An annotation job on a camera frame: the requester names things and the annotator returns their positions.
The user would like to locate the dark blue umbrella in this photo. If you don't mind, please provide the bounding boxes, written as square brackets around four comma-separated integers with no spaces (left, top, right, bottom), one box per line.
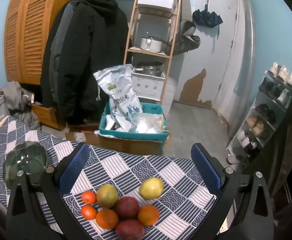
[192,9,223,39]

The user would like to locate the grey clothes pile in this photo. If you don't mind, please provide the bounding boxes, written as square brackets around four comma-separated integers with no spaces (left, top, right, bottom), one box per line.
[2,81,41,130]

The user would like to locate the black hooded coat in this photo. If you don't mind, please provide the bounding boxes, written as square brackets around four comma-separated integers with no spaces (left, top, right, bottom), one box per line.
[39,0,129,125]

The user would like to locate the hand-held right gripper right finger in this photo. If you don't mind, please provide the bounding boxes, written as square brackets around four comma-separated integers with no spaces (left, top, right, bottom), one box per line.
[186,142,274,240]

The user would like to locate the white patterned crate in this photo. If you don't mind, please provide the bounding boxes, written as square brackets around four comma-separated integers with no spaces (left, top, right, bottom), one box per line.
[131,74,166,99]

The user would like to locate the large orange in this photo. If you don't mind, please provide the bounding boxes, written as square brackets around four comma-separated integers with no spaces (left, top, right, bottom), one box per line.
[137,205,160,226]
[95,209,119,230]

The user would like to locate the yellow-green pear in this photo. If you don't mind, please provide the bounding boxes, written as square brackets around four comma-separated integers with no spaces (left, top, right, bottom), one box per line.
[96,184,119,208]

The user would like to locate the clear plastic bag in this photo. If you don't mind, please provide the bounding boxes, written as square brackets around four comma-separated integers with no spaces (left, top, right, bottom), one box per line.
[132,113,165,134]

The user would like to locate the wooden drawer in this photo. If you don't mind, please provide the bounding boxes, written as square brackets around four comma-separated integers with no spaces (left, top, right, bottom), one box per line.
[31,104,66,130]

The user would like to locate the group of shoes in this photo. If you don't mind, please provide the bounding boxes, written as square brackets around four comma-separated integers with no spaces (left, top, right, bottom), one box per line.
[227,62,292,164]

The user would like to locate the white printed rice bag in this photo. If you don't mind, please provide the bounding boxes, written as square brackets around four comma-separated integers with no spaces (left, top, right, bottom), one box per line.
[93,64,143,130]

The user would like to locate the steel cooking pot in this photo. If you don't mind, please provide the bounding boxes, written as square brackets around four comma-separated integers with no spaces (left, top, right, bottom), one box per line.
[140,36,170,53]

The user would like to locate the blue white patterned tablecloth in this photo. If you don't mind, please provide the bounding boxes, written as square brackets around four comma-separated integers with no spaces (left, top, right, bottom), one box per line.
[0,115,236,240]

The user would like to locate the green hanging bag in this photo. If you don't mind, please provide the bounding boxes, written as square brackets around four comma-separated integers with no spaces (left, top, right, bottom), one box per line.
[172,20,201,55]

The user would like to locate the wooden shelf rack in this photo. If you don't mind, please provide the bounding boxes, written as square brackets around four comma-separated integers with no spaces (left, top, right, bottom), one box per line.
[123,0,184,107]

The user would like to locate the red apple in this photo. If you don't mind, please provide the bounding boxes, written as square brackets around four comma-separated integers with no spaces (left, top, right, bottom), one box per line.
[115,219,145,240]
[115,196,140,219]

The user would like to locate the grey shoe rack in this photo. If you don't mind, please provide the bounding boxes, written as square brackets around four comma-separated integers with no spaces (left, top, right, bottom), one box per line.
[226,62,292,165]

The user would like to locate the labelled flat cardboard box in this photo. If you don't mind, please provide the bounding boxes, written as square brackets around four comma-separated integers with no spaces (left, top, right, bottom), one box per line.
[65,130,99,143]

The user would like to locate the pale blue door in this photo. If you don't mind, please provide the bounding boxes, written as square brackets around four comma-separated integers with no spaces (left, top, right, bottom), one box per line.
[206,0,241,113]

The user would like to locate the green glass bowl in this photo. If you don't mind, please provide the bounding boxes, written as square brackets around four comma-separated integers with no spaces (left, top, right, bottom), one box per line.
[3,141,48,188]

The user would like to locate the brown cardboard box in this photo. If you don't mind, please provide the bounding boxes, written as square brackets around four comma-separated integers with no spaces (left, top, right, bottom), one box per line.
[97,134,164,155]

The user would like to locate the teal plastic basket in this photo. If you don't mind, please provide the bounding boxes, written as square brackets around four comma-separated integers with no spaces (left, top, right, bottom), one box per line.
[98,102,170,148]

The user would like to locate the wooden louvered wardrobe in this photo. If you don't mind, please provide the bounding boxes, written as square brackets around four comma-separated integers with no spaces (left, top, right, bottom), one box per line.
[4,0,80,85]

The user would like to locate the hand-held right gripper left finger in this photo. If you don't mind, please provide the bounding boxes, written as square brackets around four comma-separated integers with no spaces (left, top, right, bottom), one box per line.
[6,142,96,240]

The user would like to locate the small tangerine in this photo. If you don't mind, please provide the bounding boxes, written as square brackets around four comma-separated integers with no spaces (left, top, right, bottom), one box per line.
[81,205,97,220]
[81,190,97,205]

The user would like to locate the grey metal pipe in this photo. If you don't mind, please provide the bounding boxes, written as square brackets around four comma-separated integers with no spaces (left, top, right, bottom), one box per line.
[227,0,257,138]

